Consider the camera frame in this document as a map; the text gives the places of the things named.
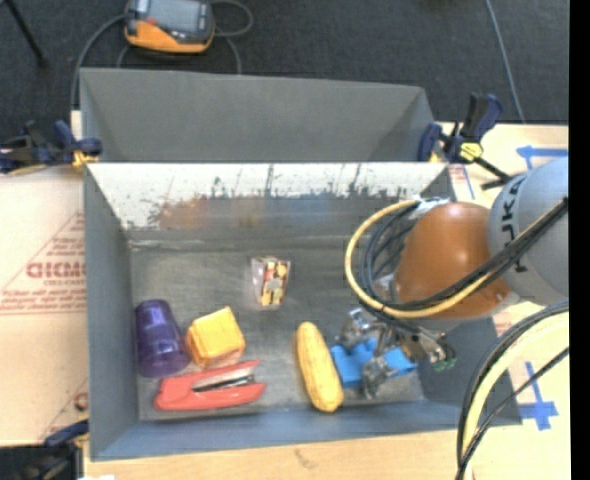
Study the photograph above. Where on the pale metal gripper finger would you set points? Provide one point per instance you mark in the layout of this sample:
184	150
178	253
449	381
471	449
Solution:
359	329
378	372

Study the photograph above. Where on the blue plastic block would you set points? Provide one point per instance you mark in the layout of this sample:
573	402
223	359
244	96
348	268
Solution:
347	365

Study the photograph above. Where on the yellow toy corn cob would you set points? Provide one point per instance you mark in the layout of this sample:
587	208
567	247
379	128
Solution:
317	368

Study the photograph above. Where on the yellow plastic box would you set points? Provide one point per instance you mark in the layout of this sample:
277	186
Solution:
216	335

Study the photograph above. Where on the red stapler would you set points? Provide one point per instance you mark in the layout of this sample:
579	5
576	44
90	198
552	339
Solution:
180	393

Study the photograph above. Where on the purple plastic cup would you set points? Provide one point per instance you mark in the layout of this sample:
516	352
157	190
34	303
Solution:
157	338

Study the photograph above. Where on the grey metal bin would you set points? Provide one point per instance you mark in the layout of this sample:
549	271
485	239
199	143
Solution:
215	133

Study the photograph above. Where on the brown cardboard board red print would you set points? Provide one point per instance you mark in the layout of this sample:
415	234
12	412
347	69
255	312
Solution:
35	318

